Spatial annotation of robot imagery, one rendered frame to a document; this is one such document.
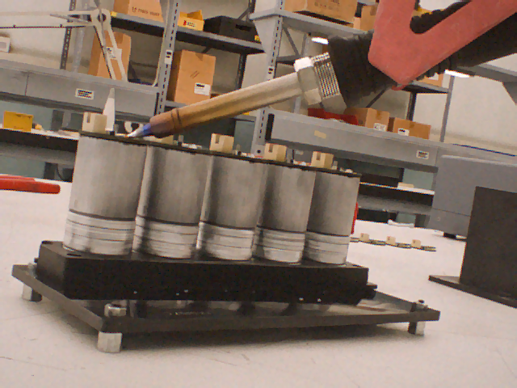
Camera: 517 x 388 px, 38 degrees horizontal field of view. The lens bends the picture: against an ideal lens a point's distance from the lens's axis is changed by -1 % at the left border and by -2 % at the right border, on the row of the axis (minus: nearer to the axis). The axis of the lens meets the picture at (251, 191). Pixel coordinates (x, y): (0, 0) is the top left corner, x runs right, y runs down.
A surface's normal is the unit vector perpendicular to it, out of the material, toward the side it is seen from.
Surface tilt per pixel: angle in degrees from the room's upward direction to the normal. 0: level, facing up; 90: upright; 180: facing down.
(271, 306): 0
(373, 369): 0
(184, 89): 90
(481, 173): 90
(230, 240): 90
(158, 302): 0
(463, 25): 99
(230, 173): 90
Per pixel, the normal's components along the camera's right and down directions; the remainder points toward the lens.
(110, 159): 0.20, 0.09
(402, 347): 0.16, -0.99
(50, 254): -0.76, -0.09
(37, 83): 0.40, 0.11
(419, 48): -0.19, 0.18
